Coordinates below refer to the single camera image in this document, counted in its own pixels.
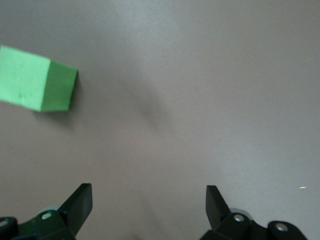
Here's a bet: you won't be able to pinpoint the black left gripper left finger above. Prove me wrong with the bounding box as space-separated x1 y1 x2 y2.
0 183 93 240

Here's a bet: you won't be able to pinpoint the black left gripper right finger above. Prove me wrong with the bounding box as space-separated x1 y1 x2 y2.
199 185 307 240

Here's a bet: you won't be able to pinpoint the green foam cube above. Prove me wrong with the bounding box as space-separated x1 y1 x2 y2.
0 44 79 113

